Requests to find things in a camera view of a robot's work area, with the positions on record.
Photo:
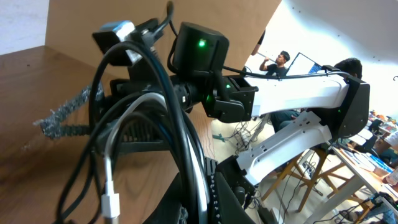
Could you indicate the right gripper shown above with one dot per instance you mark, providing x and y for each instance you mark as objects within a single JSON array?
[{"x": 133, "y": 109}]

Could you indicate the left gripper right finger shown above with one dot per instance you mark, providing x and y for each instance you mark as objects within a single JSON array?
[{"x": 230, "y": 192}]

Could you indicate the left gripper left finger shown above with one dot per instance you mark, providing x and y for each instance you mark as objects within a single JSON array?
[{"x": 168, "y": 209}]

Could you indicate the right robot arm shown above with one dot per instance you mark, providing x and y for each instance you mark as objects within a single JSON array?
[{"x": 335, "y": 104}]

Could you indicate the wooden stool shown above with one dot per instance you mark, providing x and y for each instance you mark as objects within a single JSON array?
[{"x": 293, "y": 170}]

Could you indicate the wooden side panel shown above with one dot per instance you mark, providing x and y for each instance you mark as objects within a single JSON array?
[{"x": 70, "y": 24}]

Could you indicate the person in black shirt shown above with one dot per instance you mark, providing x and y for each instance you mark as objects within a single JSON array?
[{"x": 277, "y": 68}]

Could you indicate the cluttered work table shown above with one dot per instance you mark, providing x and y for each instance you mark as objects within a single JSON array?
[{"x": 362, "y": 177}]

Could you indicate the open laptop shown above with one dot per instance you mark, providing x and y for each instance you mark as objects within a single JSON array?
[{"x": 301, "y": 65}]

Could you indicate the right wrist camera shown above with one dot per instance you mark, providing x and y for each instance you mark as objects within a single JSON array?
[{"x": 113, "y": 33}]

